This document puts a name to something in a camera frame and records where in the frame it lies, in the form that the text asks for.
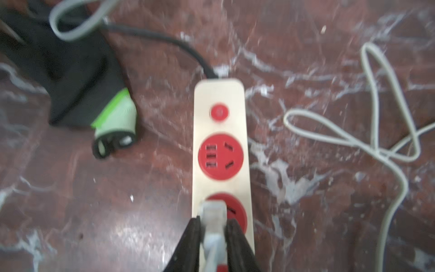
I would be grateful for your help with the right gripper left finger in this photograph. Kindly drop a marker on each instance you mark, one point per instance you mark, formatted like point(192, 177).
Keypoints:
point(186, 255)

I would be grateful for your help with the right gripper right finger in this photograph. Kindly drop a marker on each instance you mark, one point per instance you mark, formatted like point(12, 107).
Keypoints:
point(240, 256)

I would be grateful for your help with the beige red power strip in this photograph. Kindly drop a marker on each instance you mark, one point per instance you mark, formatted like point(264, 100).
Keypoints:
point(220, 153)

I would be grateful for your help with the black green-cuffed glove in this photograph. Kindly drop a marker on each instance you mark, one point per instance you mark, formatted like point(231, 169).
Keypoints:
point(83, 78)

